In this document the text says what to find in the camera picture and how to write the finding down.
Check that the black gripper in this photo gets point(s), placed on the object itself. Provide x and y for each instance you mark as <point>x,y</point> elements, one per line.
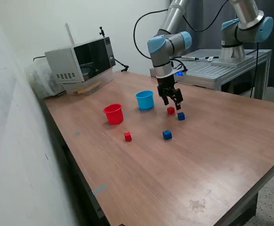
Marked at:
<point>165,83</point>

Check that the small red cube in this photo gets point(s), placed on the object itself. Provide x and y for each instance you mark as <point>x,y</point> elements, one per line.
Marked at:
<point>171,110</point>
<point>127,137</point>

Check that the small blue cube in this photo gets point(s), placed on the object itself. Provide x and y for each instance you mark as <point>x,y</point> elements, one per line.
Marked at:
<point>167,134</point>
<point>181,116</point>

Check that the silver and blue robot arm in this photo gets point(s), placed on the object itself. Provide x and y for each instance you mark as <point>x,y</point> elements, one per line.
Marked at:
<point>172,42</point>

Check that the blue plastic cup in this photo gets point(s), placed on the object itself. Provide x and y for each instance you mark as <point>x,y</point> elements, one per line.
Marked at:
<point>145,101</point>

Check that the aluminium profile platform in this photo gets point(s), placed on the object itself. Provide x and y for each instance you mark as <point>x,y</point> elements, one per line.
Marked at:
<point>205,70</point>

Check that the black gooseneck clamp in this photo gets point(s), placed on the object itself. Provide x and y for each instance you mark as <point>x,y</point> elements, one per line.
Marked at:
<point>124,67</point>

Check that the white warning tag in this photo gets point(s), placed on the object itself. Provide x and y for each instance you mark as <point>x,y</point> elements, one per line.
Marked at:
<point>212,58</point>

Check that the red plastic cup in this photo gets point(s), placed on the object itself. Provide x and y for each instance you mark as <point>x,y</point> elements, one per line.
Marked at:
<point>113,116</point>

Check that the light wooden plank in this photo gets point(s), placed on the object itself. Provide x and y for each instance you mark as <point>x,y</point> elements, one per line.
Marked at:
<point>87,89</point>

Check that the aluminium robot mounting plate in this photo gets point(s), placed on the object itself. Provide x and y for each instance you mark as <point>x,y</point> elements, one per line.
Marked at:
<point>249,58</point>

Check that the silver microwave oven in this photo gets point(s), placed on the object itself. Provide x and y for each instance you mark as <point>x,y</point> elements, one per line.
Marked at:
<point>61,63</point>

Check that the long grey-blue tape piece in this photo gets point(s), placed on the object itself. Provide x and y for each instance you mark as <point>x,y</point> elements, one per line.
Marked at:
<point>99,189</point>

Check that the thin white rod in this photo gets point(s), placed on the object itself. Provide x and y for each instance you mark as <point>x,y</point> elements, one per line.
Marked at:
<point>70,34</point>

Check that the crumpled clear plastic bag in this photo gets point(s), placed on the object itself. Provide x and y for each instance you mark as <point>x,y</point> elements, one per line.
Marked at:
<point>40,82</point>

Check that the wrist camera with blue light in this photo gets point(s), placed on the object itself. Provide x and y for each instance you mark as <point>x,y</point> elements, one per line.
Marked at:
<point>179,73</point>

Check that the small black camera mount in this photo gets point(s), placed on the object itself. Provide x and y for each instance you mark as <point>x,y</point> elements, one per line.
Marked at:
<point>101,31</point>

